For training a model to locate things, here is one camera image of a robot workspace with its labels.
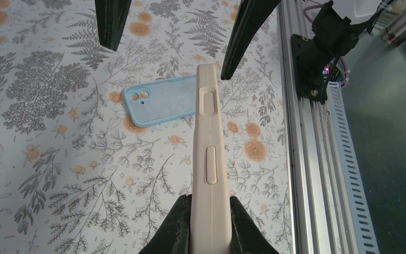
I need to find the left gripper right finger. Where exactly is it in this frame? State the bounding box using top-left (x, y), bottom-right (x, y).
top-left (229, 196), bottom-right (278, 254)

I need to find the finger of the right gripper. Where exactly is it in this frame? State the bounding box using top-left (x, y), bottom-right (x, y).
top-left (220, 0), bottom-right (281, 80)

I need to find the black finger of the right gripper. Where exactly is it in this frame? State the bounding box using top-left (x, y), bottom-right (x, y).
top-left (94, 0), bottom-right (132, 51)

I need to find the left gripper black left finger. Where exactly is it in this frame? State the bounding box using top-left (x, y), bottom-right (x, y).
top-left (139, 194), bottom-right (192, 254)

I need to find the black phone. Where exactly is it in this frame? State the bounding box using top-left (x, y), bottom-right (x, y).
top-left (189, 64), bottom-right (232, 253)

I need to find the light blue phone case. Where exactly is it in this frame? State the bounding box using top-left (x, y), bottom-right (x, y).
top-left (123, 75), bottom-right (197, 128)

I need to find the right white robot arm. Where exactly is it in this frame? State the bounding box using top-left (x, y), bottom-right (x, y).
top-left (95, 1), bottom-right (381, 80)

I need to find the floral patterned table mat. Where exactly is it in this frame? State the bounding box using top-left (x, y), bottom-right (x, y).
top-left (0, 0), bottom-right (295, 254)

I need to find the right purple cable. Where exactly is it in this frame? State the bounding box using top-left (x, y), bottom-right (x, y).
top-left (302, 0), bottom-right (351, 88)

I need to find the aluminium mounting rail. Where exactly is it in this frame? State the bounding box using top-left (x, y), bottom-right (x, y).
top-left (277, 1), bottom-right (358, 253)

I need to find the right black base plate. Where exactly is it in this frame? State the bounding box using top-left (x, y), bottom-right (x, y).
top-left (290, 34), bottom-right (337, 104)

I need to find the white slotted cable duct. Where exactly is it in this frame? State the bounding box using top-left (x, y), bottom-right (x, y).
top-left (327, 84), bottom-right (380, 253)

